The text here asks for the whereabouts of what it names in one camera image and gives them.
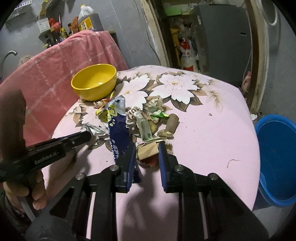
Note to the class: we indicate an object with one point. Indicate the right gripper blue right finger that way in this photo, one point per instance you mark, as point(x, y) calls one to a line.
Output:
point(167, 163)

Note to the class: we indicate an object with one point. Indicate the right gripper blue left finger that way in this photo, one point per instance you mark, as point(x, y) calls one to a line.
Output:
point(125, 172)

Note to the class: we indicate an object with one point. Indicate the silver foil wrapper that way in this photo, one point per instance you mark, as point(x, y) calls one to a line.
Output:
point(97, 132)

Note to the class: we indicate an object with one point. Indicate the blue snack wrapper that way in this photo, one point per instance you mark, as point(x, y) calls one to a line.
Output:
point(119, 134)

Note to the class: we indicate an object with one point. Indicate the person's left hand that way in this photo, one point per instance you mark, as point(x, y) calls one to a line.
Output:
point(35, 188)

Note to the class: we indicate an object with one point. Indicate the brown peel scrap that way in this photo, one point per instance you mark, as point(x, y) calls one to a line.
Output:
point(171, 126)

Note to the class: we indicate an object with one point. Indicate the crumpled white green wrapper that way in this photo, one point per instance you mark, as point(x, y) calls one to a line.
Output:
point(145, 122)

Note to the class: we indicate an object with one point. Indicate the pink floral cloth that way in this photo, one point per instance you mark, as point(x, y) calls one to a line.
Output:
point(215, 135)

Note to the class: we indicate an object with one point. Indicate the red checked towel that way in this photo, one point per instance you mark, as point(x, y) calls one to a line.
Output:
point(42, 85)

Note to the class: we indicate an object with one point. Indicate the yellow bowl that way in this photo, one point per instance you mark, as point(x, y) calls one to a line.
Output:
point(94, 82)

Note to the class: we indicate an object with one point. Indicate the red white bag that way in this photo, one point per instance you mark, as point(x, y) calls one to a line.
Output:
point(188, 60)

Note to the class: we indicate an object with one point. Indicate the blue plastic bucket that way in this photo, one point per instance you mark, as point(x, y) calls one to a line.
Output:
point(276, 138)

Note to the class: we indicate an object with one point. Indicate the large oil jug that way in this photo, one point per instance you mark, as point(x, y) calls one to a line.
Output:
point(88, 19)

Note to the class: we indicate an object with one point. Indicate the grey refrigerator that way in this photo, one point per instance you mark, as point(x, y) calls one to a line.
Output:
point(223, 40)

